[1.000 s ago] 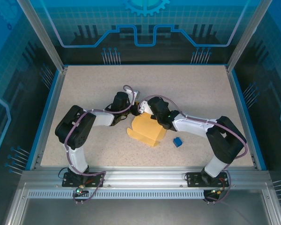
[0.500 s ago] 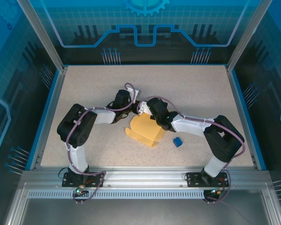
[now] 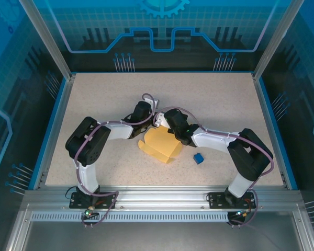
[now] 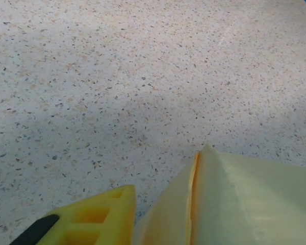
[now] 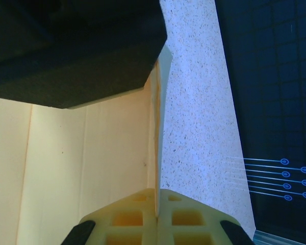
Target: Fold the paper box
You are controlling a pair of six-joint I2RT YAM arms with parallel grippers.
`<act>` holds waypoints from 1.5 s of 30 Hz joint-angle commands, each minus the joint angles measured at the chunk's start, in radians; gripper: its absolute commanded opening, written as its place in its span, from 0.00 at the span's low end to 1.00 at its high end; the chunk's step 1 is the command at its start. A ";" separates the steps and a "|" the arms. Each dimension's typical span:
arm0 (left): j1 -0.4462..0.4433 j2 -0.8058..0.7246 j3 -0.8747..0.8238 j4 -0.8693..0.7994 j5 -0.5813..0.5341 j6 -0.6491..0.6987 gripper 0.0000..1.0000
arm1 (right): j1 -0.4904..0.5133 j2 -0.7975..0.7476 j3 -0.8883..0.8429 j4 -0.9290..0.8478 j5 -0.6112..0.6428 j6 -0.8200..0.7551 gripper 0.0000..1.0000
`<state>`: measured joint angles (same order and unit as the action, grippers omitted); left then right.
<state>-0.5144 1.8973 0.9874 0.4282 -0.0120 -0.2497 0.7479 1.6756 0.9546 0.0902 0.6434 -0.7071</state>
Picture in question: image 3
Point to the yellow paper box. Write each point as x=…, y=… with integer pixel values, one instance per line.
x=159, y=145

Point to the small blue block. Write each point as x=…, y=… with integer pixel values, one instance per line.
x=198, y=158

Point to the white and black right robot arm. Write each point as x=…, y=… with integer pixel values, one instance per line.
x=212, y=139

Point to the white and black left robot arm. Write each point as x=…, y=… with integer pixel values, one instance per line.
x=120, y=130

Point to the blue-edged aluminium side bar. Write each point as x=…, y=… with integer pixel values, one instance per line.
x=274, y=130
x=55, y=130

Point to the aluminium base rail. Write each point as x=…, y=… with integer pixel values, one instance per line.
x=162, y=196

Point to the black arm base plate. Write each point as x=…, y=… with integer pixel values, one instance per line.
x=214, y=201
x=108, y=201

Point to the aluminium frame post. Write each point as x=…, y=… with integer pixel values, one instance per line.
x=277, y=39
x=49, y=41

